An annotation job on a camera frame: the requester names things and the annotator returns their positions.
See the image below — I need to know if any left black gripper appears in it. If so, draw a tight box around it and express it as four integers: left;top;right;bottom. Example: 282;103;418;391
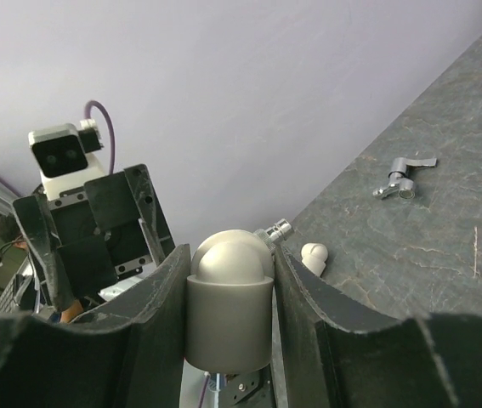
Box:
13;164;175;310

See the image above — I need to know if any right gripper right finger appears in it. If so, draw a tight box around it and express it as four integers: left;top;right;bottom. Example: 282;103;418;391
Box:
275;247;482;407

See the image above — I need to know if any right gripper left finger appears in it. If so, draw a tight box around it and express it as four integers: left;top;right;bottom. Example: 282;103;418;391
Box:
0;244;191;407

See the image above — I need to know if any white elbow fitting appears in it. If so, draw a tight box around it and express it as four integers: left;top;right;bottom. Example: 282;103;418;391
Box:
184;229;275;374

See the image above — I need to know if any green water faucet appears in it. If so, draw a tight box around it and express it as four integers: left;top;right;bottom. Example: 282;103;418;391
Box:
253;218;294;253

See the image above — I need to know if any white elbow fitting left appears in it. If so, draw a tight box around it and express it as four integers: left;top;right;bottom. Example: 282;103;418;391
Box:
301;243;329;277

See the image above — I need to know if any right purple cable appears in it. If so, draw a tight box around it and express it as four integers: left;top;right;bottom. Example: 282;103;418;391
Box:
196;371;214;408

